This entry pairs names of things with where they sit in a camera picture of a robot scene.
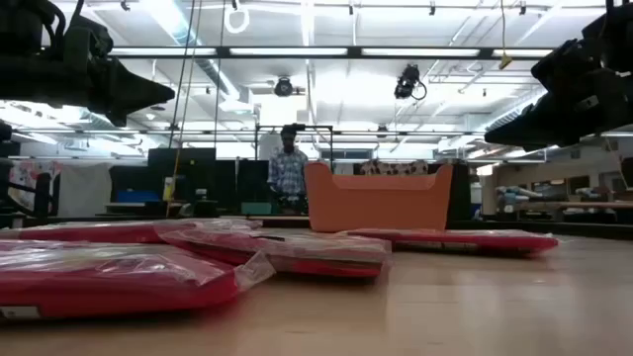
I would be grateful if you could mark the red popcorn bag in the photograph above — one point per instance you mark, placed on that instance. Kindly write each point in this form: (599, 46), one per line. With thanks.
(89, 231)
(470, 241)
(99, 287)
(297, 254)

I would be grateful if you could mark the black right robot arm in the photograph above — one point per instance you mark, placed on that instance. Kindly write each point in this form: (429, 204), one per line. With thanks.
(613, 29)

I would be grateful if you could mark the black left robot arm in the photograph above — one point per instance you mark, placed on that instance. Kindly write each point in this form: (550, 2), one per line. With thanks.
(25, 20)

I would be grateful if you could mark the black monitor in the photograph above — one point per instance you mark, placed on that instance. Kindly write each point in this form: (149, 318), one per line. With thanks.
(180, 168)

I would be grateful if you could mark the blue box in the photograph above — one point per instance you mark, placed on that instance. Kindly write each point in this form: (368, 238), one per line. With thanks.
(138, 196)

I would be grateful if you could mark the white cloth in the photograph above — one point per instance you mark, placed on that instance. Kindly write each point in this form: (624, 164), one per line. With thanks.
(84, 190)

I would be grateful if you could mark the black curved stand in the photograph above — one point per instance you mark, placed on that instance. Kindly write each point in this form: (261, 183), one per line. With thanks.
(42, 195)

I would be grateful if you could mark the patterned cushion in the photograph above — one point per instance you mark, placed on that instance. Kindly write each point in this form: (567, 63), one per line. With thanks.
(393, 167)

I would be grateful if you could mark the black round ceiling fixture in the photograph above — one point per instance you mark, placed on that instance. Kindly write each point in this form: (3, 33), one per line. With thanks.
(283, 87)

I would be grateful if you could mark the teal box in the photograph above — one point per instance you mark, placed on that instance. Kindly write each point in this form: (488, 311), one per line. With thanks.
(255, 207)

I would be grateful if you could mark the orange plastic basket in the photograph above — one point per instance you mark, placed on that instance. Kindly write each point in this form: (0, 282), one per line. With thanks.
(376, 203)

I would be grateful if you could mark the person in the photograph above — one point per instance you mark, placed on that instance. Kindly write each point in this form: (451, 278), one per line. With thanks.
(288, 173)

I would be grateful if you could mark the black rig frame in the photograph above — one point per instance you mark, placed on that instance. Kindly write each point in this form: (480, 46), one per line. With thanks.
(222, 51)

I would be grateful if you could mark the black overhead camera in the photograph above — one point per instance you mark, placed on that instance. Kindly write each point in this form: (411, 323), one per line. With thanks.
(406, 81)

